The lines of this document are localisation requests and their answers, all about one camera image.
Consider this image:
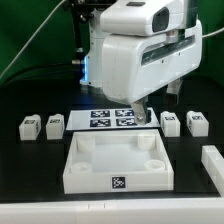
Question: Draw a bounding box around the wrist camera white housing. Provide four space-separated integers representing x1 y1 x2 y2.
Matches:
100 0 185 36

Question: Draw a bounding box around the grey cable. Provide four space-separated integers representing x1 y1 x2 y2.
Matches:
0 0 68 81

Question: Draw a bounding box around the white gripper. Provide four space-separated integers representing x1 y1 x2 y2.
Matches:
102 21 202 125

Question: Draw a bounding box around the black camera stand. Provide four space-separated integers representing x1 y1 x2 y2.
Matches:
63 0 98 64

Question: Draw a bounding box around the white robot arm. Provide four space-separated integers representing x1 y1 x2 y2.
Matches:
80 0 202 125

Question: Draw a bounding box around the white obstacle fence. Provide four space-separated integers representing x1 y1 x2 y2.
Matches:
0 145 224 224

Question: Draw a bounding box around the white sheet with tags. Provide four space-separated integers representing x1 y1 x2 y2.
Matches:
66 107 160 131

